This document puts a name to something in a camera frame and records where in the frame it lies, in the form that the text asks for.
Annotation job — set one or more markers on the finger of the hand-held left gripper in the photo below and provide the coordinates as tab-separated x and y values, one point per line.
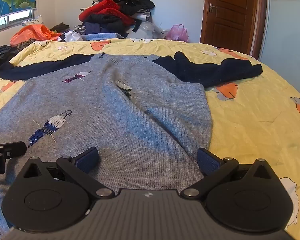
14	148

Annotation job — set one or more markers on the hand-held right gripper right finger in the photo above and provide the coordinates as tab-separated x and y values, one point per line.
208	162

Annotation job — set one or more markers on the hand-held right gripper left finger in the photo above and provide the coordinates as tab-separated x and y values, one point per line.
88	160

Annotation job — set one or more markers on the grey sweater with navy sleeves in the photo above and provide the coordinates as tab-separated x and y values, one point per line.
115	120

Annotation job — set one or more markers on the dark patterned clothes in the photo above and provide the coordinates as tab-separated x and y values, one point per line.
2	55

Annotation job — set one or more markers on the pile of clothes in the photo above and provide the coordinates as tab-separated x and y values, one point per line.
107	12

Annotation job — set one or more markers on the yellow printed quilt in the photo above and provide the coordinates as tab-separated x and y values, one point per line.
252	122

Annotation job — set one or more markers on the orange plastic bag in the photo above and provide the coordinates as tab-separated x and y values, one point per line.
31	33

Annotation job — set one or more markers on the window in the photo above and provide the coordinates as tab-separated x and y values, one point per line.
5	21

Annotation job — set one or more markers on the floral pillow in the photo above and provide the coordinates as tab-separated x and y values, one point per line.
35	21

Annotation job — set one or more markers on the light blue folded cloth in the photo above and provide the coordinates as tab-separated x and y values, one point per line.
102	36

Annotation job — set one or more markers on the white crumpled cloth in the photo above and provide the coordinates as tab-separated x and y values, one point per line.
71	37

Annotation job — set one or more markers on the dark brown garment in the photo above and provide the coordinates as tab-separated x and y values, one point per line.
60	27

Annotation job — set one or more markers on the pink plastic bag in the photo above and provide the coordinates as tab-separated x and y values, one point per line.
178	32

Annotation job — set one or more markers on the clear plastic bag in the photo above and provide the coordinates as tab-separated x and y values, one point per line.
147	31

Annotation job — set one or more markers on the brown wooden door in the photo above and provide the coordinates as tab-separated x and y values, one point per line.
229	17

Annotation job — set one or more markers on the white wardrobe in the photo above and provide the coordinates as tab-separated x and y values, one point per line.
287	37

